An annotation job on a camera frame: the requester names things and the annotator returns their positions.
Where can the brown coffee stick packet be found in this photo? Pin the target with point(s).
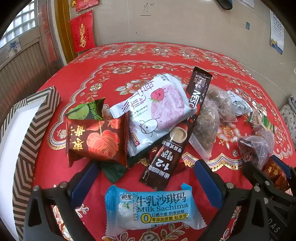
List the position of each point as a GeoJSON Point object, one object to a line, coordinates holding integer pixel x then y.
{"type": "Point", "coordinates": [171, 148]}

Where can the clear bag brown dates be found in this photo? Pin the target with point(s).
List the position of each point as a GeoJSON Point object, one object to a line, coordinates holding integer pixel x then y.
{"type": "Point", "coordinates": [263, 139]}

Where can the large red wall hanging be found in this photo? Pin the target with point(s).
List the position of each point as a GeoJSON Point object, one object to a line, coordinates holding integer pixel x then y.
{"type": "Point", "coordinates": [82, 32]}

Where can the red floral tablecloth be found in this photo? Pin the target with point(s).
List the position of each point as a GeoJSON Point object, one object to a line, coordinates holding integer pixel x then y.
{"type": "Point", "coordinates": [161, 60]}

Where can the dark red rose snack packet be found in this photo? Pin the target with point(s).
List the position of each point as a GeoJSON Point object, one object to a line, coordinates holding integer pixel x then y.
{"type": "Point", "coordinates": [97, 141]}

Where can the large clear bag brown snacks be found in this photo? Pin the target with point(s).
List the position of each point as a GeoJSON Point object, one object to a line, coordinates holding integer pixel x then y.
{"type": "Point", "coordinates": [205, 125]}

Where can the clear bag dark dates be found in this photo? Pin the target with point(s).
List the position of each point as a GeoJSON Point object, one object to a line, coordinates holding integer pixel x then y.
{"type": "Point", "coordinates": [249, 148]}

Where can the white green striped packet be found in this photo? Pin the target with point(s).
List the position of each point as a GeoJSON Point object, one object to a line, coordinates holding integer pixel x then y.
{"type": "Point", "coordinates": [240, 104]}

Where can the green label cake packet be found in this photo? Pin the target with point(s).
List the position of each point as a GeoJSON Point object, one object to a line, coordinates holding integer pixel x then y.
{"type": "Point", "coordinates": [266, 122]}

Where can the glass block window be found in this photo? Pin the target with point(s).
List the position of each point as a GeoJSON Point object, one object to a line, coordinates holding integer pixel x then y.
{"type": "Point", "coordinates": [23, 18]}

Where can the metal door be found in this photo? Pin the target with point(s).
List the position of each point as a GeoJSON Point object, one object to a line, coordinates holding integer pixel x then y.
{"type": "Point", "coordinates": [23, 69]}

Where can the striped gift box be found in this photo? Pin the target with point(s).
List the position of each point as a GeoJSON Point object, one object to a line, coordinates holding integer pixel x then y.
{"type": "Point", "coordinates": [30, 139]}

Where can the light blue sachima packet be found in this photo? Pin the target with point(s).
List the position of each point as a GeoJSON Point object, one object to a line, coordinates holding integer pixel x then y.
{"type": "Point", "coordinates": [152, 208]}

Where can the small clear bag brown snacks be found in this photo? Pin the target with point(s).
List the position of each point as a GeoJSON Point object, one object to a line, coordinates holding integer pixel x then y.
{"type": "Point", "coordinates": [222, 102]}

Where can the wall calendar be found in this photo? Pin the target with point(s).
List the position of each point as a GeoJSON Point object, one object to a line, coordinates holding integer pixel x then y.
{"type": "Point", "coordinates": [277, 30]}

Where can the lime green snack packet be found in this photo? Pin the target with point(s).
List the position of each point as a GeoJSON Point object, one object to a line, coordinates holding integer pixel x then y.
{"type": "Point", "coordinates": [83, 112]}

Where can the orange brown shiny packet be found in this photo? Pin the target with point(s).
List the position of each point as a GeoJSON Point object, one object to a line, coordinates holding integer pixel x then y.
{"type": "Point", "coordinates": [277, 176]}

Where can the blue flower door sticker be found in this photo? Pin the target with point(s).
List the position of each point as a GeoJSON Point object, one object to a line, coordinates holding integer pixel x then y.
{"type": "Point", "coordinates": [13, 47]}

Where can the small blue wall sticker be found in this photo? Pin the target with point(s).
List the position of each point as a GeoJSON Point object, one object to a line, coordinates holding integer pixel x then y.
{"type": "Point", "coordinates": [247, 25]}

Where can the creased red wall hanging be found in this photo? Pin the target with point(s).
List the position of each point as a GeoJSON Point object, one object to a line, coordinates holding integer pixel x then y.
{"type": "Point", "coordinates": [84, 4]}

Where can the white strawberry cracker packet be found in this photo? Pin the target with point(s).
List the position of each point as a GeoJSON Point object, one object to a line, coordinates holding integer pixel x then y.
{"type": "Point", "coordinates": [161, 104]}

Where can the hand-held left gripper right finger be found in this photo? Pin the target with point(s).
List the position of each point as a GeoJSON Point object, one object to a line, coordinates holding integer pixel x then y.
{"type": "Point", "coordinates": [208, 183]}

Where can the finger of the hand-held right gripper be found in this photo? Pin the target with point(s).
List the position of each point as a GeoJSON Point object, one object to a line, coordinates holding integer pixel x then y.
{"type": "Point", "coordinates": [254, 173]}
{"type": "Point", "coordinates": [289, 172]}

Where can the floral chair cushion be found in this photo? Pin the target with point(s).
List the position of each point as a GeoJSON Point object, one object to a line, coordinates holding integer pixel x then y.
{"type": "Point", "coordinates": [289, 120]}

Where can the yellow door frame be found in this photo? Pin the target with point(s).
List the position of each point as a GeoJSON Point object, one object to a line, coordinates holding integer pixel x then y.
{"type": "Point", "coordinates": [64, 34]}

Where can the black wall fixture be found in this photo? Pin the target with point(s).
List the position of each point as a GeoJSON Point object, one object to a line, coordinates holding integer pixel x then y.
{"type": "Point", "coordinates": [224, 3]}

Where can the dark green snack packet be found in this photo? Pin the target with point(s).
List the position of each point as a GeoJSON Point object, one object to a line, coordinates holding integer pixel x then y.
{"type": "Point", "coordinates": [113, 171]}

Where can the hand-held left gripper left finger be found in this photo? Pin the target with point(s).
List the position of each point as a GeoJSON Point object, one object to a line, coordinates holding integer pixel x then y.
{"type": "Point", "coordinates": [86, 179]}

